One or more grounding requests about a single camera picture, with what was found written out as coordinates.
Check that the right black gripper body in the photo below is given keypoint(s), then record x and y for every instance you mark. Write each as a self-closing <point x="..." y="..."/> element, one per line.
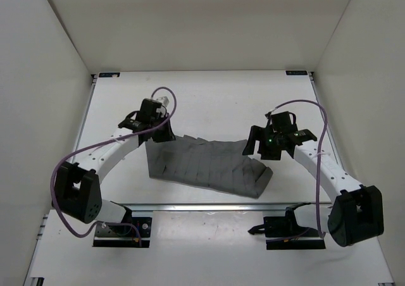
<point x="269" y="147"/>

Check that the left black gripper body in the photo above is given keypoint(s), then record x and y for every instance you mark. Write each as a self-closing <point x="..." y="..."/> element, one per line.
<point x="161" y="119"/>

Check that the grey pleated skirt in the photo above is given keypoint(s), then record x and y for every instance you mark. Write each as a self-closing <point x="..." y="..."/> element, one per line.
<point x="214" y="165"/>

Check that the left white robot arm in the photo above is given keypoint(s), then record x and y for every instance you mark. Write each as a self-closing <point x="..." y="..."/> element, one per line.
<point x="76" y="187"/>

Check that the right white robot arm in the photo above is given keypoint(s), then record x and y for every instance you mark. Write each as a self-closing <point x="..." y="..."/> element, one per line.
<point x="356" y="213"/>

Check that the left blue label sticker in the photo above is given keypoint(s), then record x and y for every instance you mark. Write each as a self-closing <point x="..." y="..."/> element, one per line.
<point x="109" y="74"/>

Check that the blue label sticker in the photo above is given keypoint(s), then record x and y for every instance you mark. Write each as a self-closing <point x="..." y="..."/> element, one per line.
<point x="109" y="74"/>
<point x="296" y="72"/>

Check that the right blue label sticker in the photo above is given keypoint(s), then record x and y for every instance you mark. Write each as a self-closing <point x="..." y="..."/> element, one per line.
<point x="296" y="72"/>

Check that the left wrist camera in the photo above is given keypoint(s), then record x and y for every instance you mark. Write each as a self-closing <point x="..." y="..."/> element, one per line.
<point x="152" y="110"/>

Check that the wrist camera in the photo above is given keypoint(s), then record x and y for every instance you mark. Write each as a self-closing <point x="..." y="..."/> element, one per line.
<point x="284" y="122"/>
<point x="152" y="110"/>

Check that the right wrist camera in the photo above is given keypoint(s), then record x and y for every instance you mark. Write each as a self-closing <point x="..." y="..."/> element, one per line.
<point x="284" y="122"/>

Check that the aluminium table rail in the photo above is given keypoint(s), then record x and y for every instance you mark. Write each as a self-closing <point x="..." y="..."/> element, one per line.
<point x="206" y="207"/>

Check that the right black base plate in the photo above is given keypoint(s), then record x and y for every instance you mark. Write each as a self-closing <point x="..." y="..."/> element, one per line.
<point x="280" y="237"/>

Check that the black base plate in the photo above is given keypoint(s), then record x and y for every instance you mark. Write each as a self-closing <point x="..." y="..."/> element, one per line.
<point x="125" y="237"/>
<point x="280" y="237"/>

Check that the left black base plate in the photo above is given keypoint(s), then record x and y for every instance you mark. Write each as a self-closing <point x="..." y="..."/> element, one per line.
<point x="125" y="237"/>

